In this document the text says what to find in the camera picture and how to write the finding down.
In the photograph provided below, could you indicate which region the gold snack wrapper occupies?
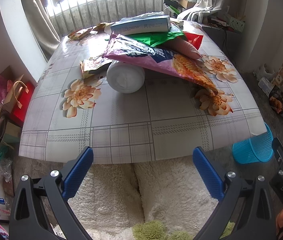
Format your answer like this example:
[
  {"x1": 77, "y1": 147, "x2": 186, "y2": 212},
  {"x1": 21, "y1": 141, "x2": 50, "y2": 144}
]
[{"x1": 80, "y1": 54, "x2": 112, "y2": 79}]

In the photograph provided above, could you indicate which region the white yogurt drink bottle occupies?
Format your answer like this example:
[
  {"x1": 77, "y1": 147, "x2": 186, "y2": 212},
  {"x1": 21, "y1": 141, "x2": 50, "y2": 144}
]
[{"x1": 106, "y1": 61, "x2": 145, "y2": 94}]

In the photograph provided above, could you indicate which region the pink chips bag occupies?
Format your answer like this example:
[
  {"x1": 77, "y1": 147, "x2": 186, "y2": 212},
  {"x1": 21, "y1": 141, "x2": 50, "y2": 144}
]
[{"x1": 103, "y1": 33, "x2": 218, "y2": 94}]

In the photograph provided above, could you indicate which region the green chips bag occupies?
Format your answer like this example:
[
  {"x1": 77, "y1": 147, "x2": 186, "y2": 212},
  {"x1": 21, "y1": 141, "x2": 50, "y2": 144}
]
[{"x1": 128, "y1": 25, "x2": 187, "y2": 47}]

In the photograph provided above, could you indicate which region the blue white tissue box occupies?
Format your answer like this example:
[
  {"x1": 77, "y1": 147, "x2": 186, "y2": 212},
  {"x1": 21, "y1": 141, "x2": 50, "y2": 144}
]
[{"x1": 110, "y1": 15, "x2": 171, "y2": 35}]

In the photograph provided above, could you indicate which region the blue plastic trash basket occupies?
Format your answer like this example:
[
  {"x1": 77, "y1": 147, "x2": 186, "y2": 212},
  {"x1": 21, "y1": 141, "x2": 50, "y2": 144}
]
[{"x1": 232, "y1": 123, "x2": 273, "y2": 164}]

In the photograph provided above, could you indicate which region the floral plastic tablecloth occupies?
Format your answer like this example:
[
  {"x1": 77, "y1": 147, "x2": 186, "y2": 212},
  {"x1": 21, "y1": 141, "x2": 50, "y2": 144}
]
[{"x1": 19, "y1": 34, "x2": 266, "y2": 164}]

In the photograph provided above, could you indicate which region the black orange snack bag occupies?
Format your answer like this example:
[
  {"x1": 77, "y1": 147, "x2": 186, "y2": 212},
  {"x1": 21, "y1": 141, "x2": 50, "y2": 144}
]
[{"x1": 269, "y1": 85, "x2": 283, "y2": 115}]

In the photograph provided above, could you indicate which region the red gift bag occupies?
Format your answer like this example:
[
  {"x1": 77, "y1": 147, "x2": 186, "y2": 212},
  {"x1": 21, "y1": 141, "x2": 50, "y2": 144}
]
[{"x1": 10, "y1": 81, "x2": 35, "y2": 127}]

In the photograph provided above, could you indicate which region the dark grey cabinet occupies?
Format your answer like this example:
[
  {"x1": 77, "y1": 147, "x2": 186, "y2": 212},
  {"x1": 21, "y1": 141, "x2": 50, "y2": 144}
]
[{"x1": 201, "y1": 25, "x2": 242, "y2": 64}]

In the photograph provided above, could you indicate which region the red snack bag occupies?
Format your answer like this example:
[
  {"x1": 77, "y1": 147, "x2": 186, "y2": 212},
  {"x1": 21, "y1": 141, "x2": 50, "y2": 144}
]
[{"x1": 184, "y1": 31, "x2": 204, "y2": 50}]

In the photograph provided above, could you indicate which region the open gold snack packet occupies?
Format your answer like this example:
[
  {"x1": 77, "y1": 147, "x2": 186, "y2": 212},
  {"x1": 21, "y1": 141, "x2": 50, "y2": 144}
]
[{"x1": 68, "y1": 27, "x2": 93, "y2": 40}]

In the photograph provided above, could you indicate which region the small gold snack packet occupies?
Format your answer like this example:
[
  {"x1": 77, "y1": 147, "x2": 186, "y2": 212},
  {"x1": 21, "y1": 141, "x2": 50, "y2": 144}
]
[{"x1": 92, "y1": 22, "x2": 114, "y2": 32}]

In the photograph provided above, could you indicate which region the metal balcony railing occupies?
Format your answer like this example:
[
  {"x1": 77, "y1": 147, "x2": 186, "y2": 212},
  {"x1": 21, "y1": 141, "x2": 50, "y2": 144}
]
[{"x1": 46, "y1": 0, "x2": 166, "y2": 36}]

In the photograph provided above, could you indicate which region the right beige curtain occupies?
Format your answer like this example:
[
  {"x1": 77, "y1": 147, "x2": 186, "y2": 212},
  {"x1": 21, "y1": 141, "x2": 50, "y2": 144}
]
[{"x1": 177, "y1": 0, "x2": 226, "y2": 21}]

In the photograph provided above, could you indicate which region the beige curtain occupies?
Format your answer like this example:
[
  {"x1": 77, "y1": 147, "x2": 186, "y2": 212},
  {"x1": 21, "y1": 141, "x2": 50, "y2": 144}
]
[
  {"x1": 177, "y1": 0, "x2": 226, "y2": 21},
  {"x1": 21, "y1": 0, "x2": 60, "y2": 60}
]

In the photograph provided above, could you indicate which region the left beige curtain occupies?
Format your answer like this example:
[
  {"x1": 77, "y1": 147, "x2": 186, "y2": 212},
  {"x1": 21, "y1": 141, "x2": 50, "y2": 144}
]
[{"x1": 21, "y1": 0, "x2": 60, "y2": 60}]

